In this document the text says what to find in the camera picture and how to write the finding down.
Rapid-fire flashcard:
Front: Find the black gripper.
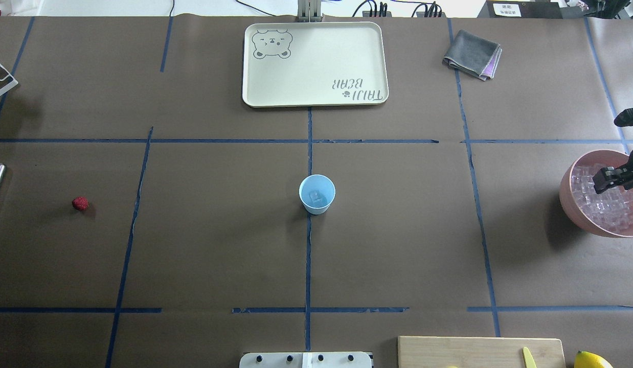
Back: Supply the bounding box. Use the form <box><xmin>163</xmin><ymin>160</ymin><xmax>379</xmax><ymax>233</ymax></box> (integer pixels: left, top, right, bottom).
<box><xmin>593</xmin><ymin>150</ymin><xmax>633</xmax><ymax>195</ymax></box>

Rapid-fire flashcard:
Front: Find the clear ice cube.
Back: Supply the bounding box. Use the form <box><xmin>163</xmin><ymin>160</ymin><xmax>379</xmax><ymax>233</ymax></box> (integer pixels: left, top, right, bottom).
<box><xmin>309</xmin><ymin>190</ymin><xmax>324</xmax><ymax>206</ymax></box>

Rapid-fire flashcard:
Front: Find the pink bowl of ice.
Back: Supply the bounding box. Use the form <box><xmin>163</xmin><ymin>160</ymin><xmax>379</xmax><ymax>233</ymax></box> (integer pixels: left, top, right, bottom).
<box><xmin>559</xmin><ymin>149</ymin><xmax>633</xmax><ymax>238</ymax></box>

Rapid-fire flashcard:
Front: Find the light blue plastic cup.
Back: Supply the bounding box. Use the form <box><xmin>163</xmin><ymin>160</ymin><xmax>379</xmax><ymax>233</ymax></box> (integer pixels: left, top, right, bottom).
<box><xmin>298</xmin><ymin>174</ymin><xmax>336</xmax><ymax>215</ymax></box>

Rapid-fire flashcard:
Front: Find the black box device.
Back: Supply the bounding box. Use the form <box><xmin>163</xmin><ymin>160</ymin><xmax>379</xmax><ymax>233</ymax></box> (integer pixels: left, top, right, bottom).
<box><xmin>477</xmin><ymin>1</ymin><xmax>563</xmax><ymax>19</ymax></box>

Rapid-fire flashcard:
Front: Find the yellow lemon lower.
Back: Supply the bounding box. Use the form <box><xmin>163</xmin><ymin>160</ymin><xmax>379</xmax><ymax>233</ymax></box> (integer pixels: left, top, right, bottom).
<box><xmin>573</xmin><ymin>350</ymin><xmax>613</xmax><ymax>368</ymax></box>

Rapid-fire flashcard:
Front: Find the grey folded cloth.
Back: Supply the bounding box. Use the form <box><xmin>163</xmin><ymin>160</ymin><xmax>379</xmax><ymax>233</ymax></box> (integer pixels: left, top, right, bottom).
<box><xmin>442</xmin><ymin>30</ymin><xmax>503</xmax><ymax>81</ymax></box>

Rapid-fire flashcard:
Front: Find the yellow plastic knife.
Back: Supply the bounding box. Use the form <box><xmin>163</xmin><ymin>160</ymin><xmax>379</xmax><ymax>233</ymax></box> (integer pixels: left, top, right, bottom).
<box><xmin>522</xmin><ymin>347</ymin><xmax>537</xmax><ymax>368</ymax></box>

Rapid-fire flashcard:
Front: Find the bamboo cutting board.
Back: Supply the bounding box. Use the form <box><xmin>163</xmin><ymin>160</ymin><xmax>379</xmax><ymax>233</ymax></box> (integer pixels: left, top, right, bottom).
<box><xmin>397</xmin><ymin>336</ymin><xmax>567</xmax><ymax>367</ymax></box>

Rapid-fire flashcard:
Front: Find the cream bear serving tray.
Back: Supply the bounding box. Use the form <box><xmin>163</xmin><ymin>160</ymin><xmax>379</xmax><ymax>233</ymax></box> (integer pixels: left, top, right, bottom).
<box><xmin>242</xmin><ymin>21</ymin><xmax>389</xmax><ymax>108</ymax></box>

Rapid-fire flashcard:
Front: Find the red strawberry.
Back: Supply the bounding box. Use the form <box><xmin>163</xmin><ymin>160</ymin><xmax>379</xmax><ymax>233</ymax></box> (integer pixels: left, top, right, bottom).
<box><xmin>72</xmin><ymin>196</ymin><xmax>89</xmax><ymax>211</ymax></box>

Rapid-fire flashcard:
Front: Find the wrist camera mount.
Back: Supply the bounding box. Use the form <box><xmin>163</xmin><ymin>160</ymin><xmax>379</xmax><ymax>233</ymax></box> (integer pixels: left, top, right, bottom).
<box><xmin>613</xmin><ymin>107</ymin><xmax>633</xmax><ymax>127</ymax></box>

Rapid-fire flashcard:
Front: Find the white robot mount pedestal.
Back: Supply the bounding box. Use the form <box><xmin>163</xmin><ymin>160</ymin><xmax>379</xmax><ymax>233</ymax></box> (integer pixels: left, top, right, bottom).
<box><xmin>239</xmin><ymin>351</ymin><xmax>374</xmax><ymax>367</ymax></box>

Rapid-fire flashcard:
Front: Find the aluminium frame post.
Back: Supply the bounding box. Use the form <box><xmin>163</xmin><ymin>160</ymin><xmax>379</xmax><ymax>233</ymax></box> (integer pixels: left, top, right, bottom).
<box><xmin>297</xmin><ymin>0</ymin><xmax>323</xmax><ymax>22</ymax></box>

